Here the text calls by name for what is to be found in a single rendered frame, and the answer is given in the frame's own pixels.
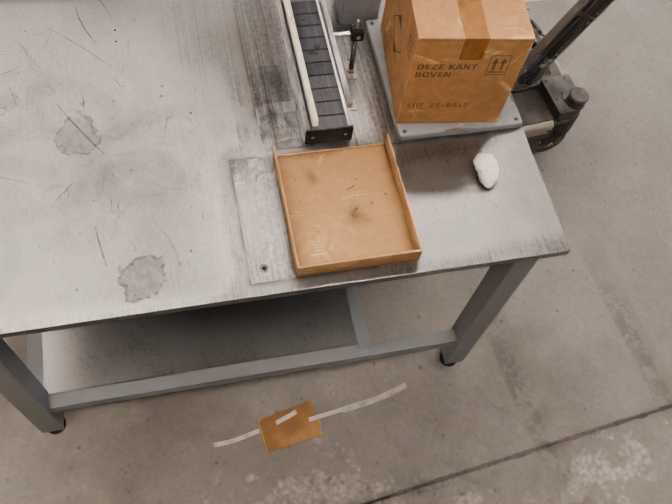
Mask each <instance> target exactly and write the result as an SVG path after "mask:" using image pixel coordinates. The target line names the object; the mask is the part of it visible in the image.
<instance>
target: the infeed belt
mask: <svg viewBox="0 0 672 504"><path fill-rule="evenodd" d="M281 4H282V8H283V13H284V17H285V21H286V26H287V30H288V34H289V38H290V43H291V47H292V51H293V56H294V60H295V64H296V69H297V73H298V77H299V82H300V86H301V90H302V94H303V99H304V103H305V107H306V112H307V116H308V120H309V125H310V129H311V131H312V132H314V131H324V130H333V129H342V128H348V123H347V119H346V115H345V111H344V108H343V104H342V100H341V96H340V92H339V89H338V85H337V81H336V77H335V73H334V69H333V66H332V62H331V58H330V54H329V50H328V46H327V43H326V39H325V35H324V31H323V27H322V23H321V20H320V16H319V12H318V8H317V4H316V0H290V4H291V8H292V12H293V16H294V21H295V25H296V29H297V33H298V37H299V41H300V46H301V50H302V54H303V58H304V62H305V66H306V71H307V75H308V79H309V83H310V87H311V92H312V96H313V100H314V104H315V108H316V112H317V117H318V126H312V122H311V118H310V113H309V109H308V105H307V101H306V96H305V92H304V88H303V84H302V79H301V75H300V71H299V66H298V62H297V58H296V54H295V49H294V45H293V41H292V37H291V32H290V28H289V24H288V19H287V15H286V11H285V7H284V2H283V0H281Z"/></svg>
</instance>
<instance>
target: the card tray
mask: <svg viewBox="0 0 672 504"><path fill-rule="evenodd" d="M273 160H274V165H275V170H276V175H277V180H278V185H279V190H280V195H281V200H282V205H283V210H284V215H285V220H286V225H287V230H288V235H289V240H290V245H291V250H292V255H293V260H294V265H295V271H296V276H297V277H301V276H308V275H314V274H321V273H328V272H335V271H342V270H349V269H356V268H363V267H370V266H377V265H384V264H391V263H398V262H405V261H412V260H419V258H420V256H421V254H422V251H423V250H422V246H421V243H420V240H419V236H418V233H417V229H416V226H415V222H414V219H413V215H412V212H411V208H410V205H409V202H408V198H407V195H406V191H405V188H404V184H403V181H402V177H401V174H400V171H399V167H398V164H397V160H396V157H395V153H394V150H393V146H392V143H391V140H390V136H389V133H387V135H386V139H385V143H379V144H370V145H361V146H353V147H344V148H335V149H326V150H317V151H308V152H299V153H290V154H282V155H277V154H276V149H275V146H273Z"/></svg>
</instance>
